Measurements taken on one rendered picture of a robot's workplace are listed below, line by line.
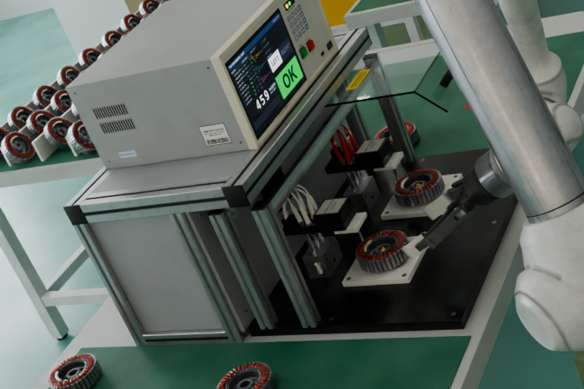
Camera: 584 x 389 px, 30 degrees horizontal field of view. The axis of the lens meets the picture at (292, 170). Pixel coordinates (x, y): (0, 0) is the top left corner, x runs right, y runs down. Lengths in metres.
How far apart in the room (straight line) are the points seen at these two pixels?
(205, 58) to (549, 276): 0.82
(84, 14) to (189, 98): 4.21
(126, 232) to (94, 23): 4.13
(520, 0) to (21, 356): 2.94
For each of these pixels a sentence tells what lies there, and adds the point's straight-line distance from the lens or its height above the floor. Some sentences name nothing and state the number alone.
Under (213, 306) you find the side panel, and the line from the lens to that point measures 2.23.
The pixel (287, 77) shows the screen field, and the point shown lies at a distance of 2.25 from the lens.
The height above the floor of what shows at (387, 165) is 0.88.
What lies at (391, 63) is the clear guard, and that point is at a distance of 2.41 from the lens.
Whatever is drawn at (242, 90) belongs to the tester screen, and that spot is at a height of 1.23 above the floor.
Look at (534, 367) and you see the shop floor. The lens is 3.13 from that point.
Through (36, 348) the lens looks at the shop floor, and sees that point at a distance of 4.32.
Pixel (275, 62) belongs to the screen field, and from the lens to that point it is 2.21.
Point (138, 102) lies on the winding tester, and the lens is 2.20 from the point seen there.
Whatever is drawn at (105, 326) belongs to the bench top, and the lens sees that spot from 2.57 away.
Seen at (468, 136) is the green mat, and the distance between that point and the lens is 2.70.
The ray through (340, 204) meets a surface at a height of 0.92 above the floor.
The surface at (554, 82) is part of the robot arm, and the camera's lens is 2.06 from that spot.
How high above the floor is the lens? 1.92
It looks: 24 degrees down
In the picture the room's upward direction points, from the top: 23 degrees counter-clockwise
